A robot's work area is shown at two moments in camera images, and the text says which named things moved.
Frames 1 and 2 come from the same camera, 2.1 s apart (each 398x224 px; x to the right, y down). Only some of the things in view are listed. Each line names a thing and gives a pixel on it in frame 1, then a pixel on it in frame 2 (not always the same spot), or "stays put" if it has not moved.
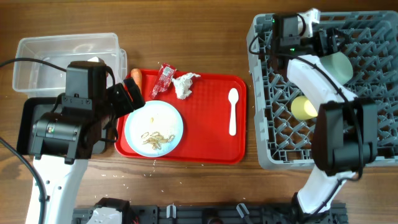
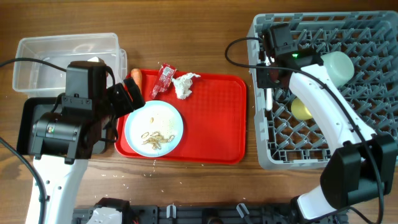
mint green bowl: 338,65 stays put
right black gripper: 325,42 to 265,74
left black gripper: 125,105 stays put
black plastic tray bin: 31,109 stays put
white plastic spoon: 233,96 to 268,99
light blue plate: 154,130 stays put
